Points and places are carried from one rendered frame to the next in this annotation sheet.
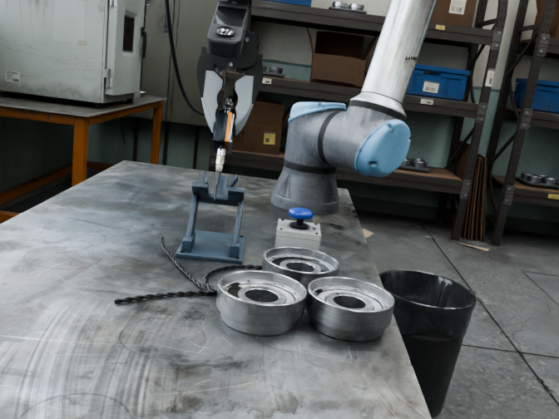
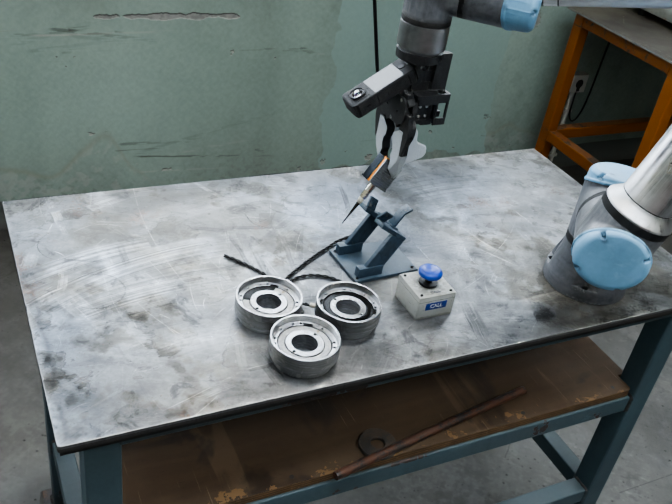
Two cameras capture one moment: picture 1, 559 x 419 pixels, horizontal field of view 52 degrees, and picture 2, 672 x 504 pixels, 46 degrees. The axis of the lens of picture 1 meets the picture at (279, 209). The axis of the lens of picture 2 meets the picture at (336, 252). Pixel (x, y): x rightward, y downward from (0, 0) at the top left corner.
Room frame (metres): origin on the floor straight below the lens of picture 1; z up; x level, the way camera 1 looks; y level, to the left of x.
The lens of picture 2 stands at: (0.21, -0.88, 1.59)
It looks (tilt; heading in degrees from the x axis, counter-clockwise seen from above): 34 degrees down; 59
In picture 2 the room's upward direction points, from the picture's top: 9 degrees clockwise
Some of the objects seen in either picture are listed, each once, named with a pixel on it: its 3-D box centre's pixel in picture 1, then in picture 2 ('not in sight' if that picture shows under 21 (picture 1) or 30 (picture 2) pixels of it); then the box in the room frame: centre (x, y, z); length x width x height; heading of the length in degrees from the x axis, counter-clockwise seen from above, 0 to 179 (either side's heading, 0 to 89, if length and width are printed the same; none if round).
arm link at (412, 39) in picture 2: not in sight; (421, 35); (0.87, 0.10, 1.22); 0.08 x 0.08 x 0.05
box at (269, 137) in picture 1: (258, 125); not in sight; (4.33, 0.24, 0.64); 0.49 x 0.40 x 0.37; 94
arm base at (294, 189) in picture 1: (307, 184); (591, 257); (1.23, -0.05, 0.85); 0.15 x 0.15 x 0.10
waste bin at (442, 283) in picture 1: (413, 343); not in sight; (1.83, -0.53, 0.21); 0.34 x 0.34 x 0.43
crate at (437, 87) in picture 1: (425, 81); not in sight; (4.34, -0.95, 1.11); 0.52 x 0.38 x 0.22; 89
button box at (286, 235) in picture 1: (297, 238); (428, 292); (0.90, -0.04, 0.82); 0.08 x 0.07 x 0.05; 179
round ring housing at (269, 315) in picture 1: (260, 302); (268, 305); (0.63, 0.01, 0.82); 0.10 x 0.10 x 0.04
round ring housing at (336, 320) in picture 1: (348, 308); (304, 347); (0.64, -0.10, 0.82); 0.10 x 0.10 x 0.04
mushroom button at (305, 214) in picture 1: (299, 224); (428, 280); (0.89, -0.04, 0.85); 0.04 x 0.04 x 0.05
